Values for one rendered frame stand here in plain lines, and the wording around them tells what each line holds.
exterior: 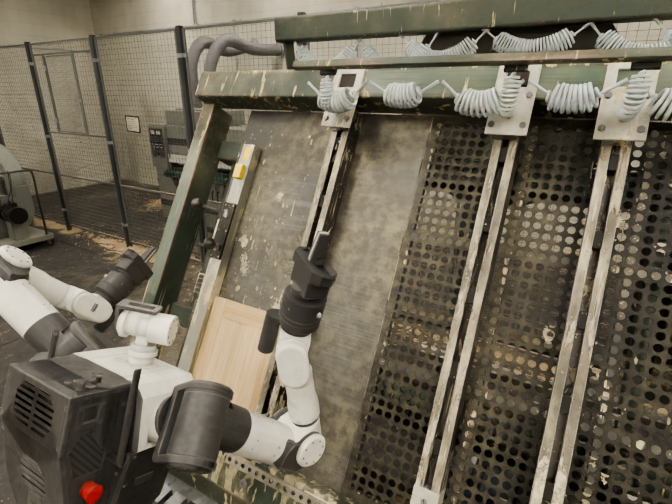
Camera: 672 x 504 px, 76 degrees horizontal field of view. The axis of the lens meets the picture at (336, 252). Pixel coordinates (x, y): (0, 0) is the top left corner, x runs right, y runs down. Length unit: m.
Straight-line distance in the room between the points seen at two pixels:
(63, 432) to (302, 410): 0.45
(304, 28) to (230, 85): 0.54
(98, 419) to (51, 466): 0.10
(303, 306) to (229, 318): 0.67
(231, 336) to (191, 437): 0.66
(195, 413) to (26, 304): 0.54
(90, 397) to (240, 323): 0.67
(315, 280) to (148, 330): 0.39
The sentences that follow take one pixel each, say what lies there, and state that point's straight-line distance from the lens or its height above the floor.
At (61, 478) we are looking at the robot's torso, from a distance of 0.94.
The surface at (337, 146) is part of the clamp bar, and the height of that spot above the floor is 1.74.
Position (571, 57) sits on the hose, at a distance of 1.09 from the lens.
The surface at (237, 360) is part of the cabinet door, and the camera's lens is 1.46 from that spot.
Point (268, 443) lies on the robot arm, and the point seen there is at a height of 1.21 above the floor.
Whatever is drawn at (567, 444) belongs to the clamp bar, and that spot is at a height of 1.20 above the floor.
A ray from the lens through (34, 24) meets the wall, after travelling 10.31.
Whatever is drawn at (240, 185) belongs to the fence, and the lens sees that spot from 1.56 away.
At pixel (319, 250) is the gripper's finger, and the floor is 1.61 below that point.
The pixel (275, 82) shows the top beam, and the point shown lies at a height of 1.92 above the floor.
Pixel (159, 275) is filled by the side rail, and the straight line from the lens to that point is 1.69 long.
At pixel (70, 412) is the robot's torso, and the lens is 0.89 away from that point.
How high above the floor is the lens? 1.90
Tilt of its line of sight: 21 degrees down
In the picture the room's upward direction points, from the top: straight up
